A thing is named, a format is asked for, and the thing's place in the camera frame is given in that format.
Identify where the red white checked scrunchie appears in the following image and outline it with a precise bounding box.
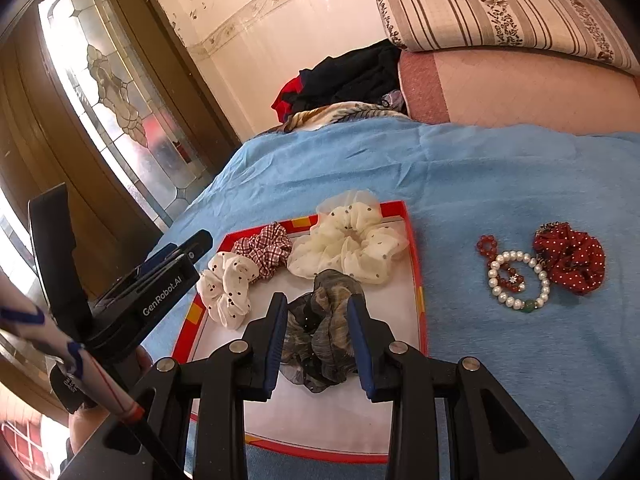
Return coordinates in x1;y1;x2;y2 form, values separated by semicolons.
231;222;293;280

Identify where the grey brown sheer scrunchie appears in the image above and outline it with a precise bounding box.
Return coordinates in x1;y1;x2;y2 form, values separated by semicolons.
280;270;363;394

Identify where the red white dotted scrunchie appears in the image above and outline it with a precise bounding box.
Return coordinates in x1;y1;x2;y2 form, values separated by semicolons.
533;222;606;296

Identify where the pink bolster pillow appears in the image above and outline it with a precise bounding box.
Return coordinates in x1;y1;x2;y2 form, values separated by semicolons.
398;49;639;134

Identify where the white cherry print scrunchie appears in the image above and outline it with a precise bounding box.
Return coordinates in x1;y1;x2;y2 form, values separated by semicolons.
196;252;259;330

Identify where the red bead bracelet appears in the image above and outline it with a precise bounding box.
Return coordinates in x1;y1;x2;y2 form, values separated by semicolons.
475;234;526;294

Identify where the black red clothes pile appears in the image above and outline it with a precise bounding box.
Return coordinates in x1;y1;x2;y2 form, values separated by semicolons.
271;39;401;124

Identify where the red rimmed white tray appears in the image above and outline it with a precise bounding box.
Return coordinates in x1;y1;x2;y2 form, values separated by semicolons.
172;200;427;464

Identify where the blue bed blanket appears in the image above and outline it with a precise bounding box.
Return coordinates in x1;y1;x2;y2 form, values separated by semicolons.
162;117;639;479

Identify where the white pearl bracelet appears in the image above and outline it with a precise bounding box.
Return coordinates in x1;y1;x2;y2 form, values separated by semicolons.
487;249;551;314

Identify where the wooden stained glass door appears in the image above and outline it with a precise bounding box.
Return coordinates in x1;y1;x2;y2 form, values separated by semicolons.
1;0;239;318

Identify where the cream dotted organza scrunchie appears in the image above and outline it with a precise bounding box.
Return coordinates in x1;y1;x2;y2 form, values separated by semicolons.
288;190;409;285

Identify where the person left hand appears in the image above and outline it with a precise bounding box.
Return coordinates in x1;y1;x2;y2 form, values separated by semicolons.
68;346;153;454

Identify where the striped floral cushion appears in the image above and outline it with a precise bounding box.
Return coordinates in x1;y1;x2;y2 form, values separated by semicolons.
376;0;639;76

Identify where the white blue patterned sleeve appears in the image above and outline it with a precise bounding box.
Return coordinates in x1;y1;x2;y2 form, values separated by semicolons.
1;273;144;425

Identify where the patterned beige scarf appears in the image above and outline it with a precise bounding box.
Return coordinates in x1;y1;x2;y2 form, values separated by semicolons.
277;101;408;133

